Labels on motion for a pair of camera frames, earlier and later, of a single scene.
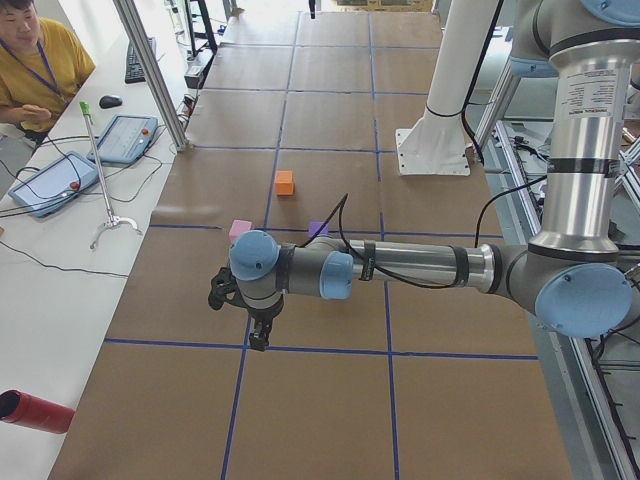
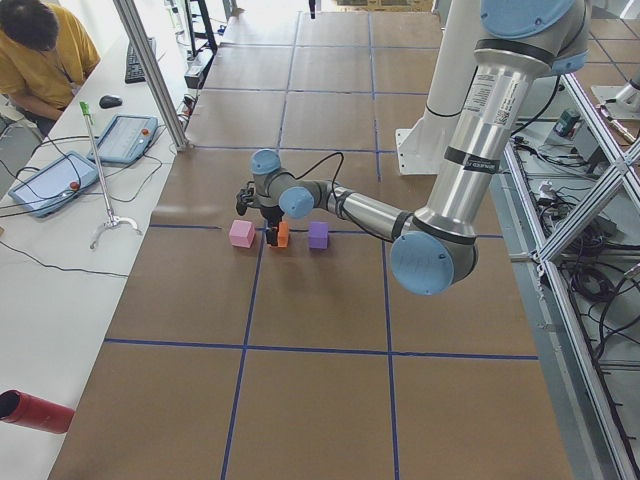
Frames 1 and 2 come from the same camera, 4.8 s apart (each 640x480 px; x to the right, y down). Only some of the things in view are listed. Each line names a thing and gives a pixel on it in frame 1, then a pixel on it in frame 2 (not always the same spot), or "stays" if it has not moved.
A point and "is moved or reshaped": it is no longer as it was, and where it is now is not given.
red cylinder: [23, 409] stays
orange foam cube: [284, 183] is moved or reshaped
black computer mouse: [110, 101] stays
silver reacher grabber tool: [112, 221] stays
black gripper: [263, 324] -> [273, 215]
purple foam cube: [313, 227] stays
